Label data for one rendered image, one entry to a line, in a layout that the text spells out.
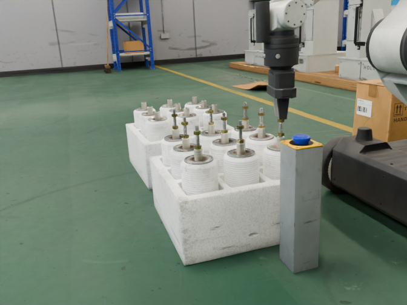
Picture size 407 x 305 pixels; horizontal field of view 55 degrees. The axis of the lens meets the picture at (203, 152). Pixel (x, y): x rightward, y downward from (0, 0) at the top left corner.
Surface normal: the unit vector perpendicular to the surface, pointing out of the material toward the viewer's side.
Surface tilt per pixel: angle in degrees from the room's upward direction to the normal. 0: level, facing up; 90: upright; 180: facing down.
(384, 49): 95
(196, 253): 90
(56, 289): 0
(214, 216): 90
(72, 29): 90
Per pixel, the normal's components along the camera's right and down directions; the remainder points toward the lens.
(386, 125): -0.96, 0.13
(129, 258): -0.05, -0.95
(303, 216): 0.31, 0.27
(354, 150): -0.71, -0.57
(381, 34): -0.89, -0.25
